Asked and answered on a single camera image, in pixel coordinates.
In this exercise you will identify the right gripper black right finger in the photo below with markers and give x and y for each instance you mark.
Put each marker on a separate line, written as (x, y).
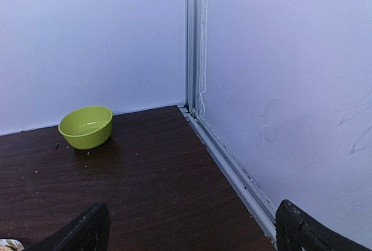
(296, 230)

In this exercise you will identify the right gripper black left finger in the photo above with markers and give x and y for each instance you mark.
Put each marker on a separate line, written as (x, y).
(89, 231)

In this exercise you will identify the floral rectangular tray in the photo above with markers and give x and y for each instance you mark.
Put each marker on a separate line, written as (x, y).
(10, 245)

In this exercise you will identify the lime green bowl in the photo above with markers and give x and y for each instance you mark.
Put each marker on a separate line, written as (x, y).
(88, 127)

